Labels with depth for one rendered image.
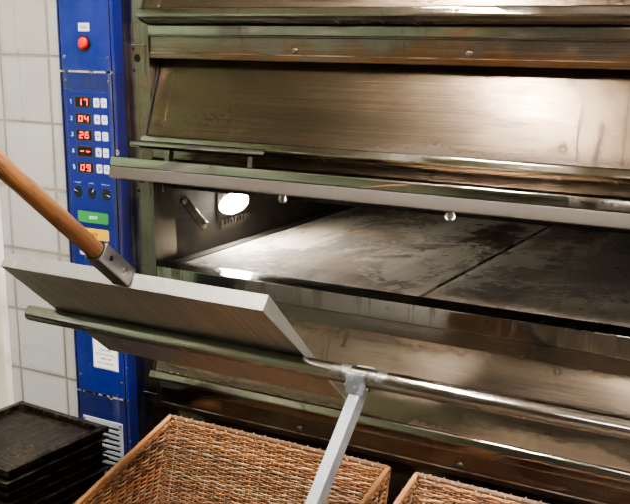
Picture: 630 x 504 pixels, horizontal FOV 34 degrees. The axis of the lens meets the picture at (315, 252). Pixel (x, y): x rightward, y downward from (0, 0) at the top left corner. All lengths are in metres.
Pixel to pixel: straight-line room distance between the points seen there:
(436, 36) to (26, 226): 1.14
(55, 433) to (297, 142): 0.85
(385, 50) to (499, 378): 0.64
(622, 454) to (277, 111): 0.91
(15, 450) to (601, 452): 1.19
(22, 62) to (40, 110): 0.12
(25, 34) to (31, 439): 0.91
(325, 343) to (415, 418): 0.25
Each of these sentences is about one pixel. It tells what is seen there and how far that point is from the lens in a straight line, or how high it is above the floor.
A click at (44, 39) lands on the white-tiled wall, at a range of 2.44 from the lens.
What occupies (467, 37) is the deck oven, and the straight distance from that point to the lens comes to 1.86.
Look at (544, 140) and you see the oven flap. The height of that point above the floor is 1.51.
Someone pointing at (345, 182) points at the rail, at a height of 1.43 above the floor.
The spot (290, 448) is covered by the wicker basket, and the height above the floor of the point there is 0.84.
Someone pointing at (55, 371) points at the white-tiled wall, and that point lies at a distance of 2.59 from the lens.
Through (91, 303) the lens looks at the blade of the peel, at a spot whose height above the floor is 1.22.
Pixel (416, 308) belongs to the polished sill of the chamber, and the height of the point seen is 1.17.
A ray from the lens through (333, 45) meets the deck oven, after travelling 1.99.
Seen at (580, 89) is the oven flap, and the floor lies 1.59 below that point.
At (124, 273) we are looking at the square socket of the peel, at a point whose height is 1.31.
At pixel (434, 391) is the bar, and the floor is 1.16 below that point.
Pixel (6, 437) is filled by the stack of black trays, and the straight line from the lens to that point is 2.36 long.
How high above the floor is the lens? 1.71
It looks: 13 degrees down
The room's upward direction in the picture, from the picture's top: straight up
